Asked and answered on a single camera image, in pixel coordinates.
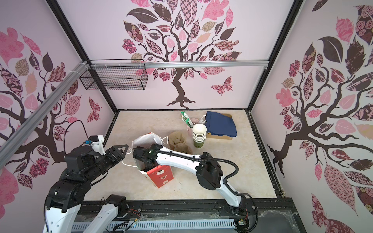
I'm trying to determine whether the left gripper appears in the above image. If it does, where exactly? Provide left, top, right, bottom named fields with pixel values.
left=85, top=144, right=129, bottom=181

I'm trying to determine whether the red and white paper bag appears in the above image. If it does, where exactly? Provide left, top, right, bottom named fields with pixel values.
left=122, top=132, right=174, bottom=188

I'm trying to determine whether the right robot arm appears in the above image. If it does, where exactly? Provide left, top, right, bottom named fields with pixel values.
left=133, top=144, right=257, bottom=215

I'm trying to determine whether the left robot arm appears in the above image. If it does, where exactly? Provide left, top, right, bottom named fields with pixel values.
left=43, top=145, right=129, bottom=233

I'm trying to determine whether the brown pulp cup carrier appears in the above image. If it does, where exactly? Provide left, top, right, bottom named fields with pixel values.
left=169, top=132, right=192, bottom=154

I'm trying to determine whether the green wrapped straw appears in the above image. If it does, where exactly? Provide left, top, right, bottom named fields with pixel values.
left=181, top=111, right=194, bottom=128

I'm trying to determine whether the stack of paper cups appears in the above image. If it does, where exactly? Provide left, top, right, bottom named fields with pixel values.
left=192, top=123, right=207, bottom=148

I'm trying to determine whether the pink straw holder cup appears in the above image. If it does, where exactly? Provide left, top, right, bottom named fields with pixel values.
left=187, top=118, right=205, bottom=138

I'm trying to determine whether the brown cardboard box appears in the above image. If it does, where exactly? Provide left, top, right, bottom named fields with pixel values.
left=207, top=114, right=233, bottom=140

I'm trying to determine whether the dark blue napkin stack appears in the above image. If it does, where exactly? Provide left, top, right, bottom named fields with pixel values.
left=205, top=111, right=238, bottom=137

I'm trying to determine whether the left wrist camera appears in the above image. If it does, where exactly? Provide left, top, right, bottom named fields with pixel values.
left=84, top=135, right=105, bottom=155

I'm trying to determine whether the black wire basket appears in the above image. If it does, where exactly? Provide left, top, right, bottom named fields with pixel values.
left=80, top=58, right=148, bottom=91

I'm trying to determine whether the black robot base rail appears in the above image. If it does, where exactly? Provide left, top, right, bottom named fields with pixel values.
left=112, top=198, right=299, bottom=225

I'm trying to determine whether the aluminium rail back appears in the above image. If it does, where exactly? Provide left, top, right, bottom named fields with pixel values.
left=90, top=60, right=269, bottom=69

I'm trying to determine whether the aluminium rail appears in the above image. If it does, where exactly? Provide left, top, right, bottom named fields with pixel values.
left=1, top=61, right=90, bottom=168
left=90, top=60, right=269, bottom=69

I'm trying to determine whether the white slotted cable duct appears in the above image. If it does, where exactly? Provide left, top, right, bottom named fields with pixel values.
left=71, top=219, right=237, bottom=233

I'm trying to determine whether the aluminium rail left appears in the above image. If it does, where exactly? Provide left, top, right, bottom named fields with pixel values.
left=1, top=61, right=90, bottom=168

